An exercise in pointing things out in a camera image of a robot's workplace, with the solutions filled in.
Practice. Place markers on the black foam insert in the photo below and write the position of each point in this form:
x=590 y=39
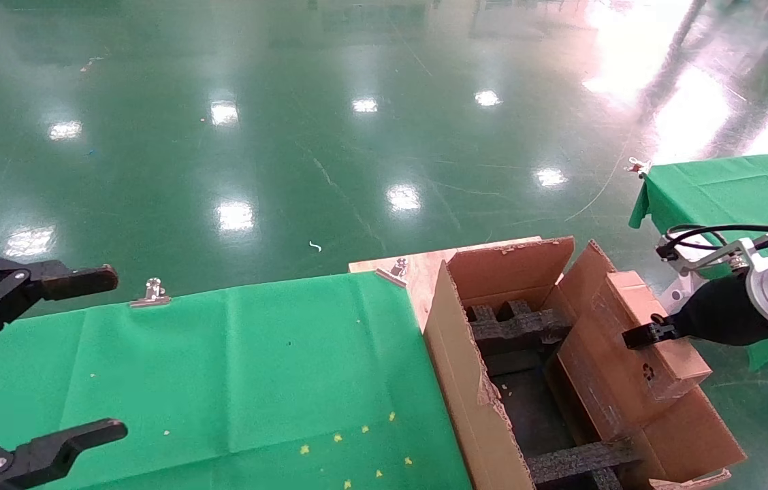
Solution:
x=517 y=330
x=574 y=463

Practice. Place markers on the white curled floor scrap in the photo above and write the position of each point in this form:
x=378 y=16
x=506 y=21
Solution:
x=316 y=246

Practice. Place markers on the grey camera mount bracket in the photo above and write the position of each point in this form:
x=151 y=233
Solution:
x=731 y=255

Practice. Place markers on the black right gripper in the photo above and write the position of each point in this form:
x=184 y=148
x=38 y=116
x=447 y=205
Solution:
x=724 y=313

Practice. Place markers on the large open brown carton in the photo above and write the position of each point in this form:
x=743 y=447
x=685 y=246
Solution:
x=472 y=381

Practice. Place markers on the white table leg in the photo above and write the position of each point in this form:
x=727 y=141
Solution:
x=680 y=289

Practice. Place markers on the large green table cloth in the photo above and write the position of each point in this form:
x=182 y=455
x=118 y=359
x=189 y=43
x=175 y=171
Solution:
x=207 y=367

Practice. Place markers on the small green table cloth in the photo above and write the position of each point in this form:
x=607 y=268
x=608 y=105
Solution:
x=731 y=190

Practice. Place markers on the small brown cardboard box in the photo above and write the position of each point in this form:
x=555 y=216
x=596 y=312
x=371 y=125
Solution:
x=629 y=378

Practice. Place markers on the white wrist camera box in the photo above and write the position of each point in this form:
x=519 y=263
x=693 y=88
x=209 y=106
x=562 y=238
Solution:
x=687 y=243

